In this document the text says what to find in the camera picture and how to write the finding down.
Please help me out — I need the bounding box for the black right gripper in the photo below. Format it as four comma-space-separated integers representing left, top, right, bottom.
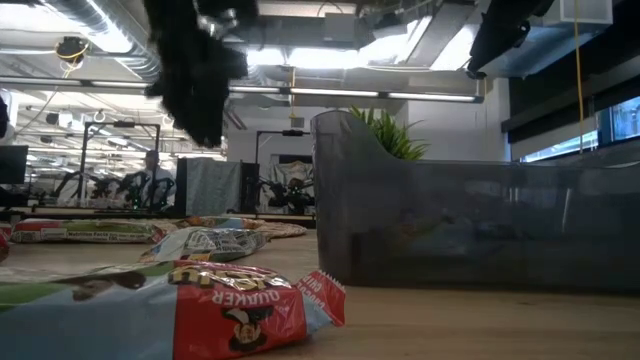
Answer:
468, 0, 557, 76

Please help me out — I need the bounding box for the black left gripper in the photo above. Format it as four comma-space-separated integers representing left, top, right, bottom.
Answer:
144, 0, 259, 148

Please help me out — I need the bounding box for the orange blue granola bar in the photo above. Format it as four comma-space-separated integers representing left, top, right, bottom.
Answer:
167, 214, 266, 231

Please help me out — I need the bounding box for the red Quaker granola bar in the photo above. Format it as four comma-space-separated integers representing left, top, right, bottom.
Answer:
0, 259, 347, 360

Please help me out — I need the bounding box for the grey partition panel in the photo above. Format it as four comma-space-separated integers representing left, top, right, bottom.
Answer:
174, 156, 261, 215

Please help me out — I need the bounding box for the person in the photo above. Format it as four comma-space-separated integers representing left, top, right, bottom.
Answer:
130, 149, 177, 209

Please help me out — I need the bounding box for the blue tinted window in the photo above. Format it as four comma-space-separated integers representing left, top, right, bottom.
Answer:
519, 94, 640, 164

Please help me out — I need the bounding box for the small green potted plant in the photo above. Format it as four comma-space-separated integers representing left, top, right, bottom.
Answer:
348, 105, 431, 162

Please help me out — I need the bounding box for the green white snack packet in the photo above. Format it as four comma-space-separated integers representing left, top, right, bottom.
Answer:
138, 227, 269, 265

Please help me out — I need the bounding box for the long ceiling strip light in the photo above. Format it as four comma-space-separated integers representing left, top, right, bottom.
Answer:
0, 75, 485, 104

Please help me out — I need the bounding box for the round woven placemat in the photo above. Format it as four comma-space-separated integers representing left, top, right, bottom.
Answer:
252, 221, 309, 240

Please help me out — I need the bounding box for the black computer monitor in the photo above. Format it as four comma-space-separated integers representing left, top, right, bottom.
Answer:
0, 144, 30, 185

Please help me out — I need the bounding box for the dark grey plastic bin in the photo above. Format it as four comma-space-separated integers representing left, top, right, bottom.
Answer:
309, 109, 640, 294

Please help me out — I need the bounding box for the black stand with camera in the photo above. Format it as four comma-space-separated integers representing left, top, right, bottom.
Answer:
254, 128, 312, 166

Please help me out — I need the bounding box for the silver round air duct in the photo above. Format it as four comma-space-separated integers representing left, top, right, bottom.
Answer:
42, 0, 166, 84

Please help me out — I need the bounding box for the black camera rig stand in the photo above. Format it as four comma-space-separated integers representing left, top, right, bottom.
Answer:
78, 119, 162, 207

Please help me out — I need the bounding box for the black ceiling cable reel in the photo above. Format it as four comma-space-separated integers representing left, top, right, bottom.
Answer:
53, 35, 92, 66

